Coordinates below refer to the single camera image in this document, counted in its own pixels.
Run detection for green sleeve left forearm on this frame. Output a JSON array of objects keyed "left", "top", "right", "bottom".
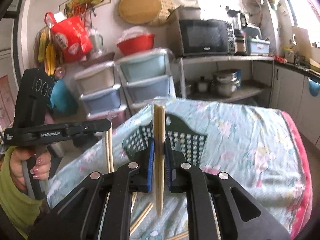
[{"left": 1, "top": 147, "right": 42, "bottom": 239}]

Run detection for white kitchen cabinets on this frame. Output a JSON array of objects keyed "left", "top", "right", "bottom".
[{"left": 271, "top": 64, "right": 319, "bottom": 148}]

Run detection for left hand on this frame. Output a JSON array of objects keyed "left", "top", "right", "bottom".
[{"left": 10, "top": 147, "right": 52, "bottom": 193}]

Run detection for blue cloth bag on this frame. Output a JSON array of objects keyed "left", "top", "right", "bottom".
[{"left": 50, "top": 80, "right": 79, "bottom": 116}]

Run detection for left plastic drawer tower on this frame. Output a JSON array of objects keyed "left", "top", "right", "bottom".
[{"left": 74, "top": 61, "right": 127, "bottom": 129}]

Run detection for plastic drawer tower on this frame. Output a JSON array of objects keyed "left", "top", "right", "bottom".
[
  {"left": 116, "top": 48, "right": 176, "bottom": 113},
  {"left": 74, "top": 61, "right": 127, "bottom": 129}
]

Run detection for floral blue tablecloth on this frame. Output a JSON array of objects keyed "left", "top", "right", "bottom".
[{"left": 47, "top": 99, "right": 312, "bottom": 239}]

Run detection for green plastic utensil basket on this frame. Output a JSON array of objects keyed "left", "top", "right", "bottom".
[{"left": 122, "top": 113, "right": 207, "bottom": 166}]

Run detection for pink blanket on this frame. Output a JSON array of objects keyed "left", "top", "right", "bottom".
[{"left": 281, "top": 110, "right": 315, "bottom": 239}]

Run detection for red shopping bag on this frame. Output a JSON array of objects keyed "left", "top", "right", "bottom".
[{"left": 44, "top": 12, "right": 93, "bottom": 63}]

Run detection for right plastic drawer tower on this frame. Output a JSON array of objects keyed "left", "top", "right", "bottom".
[{"left": 116, "top": 48, "right": 176, "bottom": 113}]

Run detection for small steel pot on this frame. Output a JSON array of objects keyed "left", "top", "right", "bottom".
[{"left": 196, "top": 76, "right": 211, "bottom": 93}]

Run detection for stacked steel pots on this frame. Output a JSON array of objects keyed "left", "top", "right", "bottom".
[{"left": 212, "top": 69, "right": 241, "bottom": 98}]

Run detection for metal shelf rack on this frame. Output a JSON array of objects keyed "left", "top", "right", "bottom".
[{"left": 176, "top": 56, "right": 274, "bottom": 103}]

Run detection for red plastic basin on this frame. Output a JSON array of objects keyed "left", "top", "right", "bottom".
[{"left": 117, "top": 34, "right": 156, "bottom": 56}]

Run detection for blue hanging cabinet bin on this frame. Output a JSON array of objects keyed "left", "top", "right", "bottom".
[{"left": 308, "top": 77, "right": 320, "bottom": 97}]

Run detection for round bamboo mat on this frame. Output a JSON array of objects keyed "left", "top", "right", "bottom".
[{"left": 118, "top": 0, "right": 175, "bottom": 27}]

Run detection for light blue dish rack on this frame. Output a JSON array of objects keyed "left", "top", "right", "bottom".
[{"left": 247, "top": 38, "right": 270, "bottom": 56}]

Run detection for black microwave oven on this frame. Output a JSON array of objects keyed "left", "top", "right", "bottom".
[{"left": 167, "top": 20, "right": 235, "bottom": 57}]

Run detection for blender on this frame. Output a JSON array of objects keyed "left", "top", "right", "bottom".
[{"left": 226, "top": 6, "right": 247, "bottom": 55}]

